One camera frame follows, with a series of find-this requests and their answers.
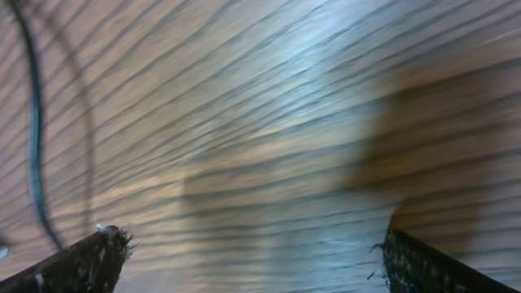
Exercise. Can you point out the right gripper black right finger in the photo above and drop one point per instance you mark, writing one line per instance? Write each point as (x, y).
(412, 266)

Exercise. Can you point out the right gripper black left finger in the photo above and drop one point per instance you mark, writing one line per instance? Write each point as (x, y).
(92, 265)

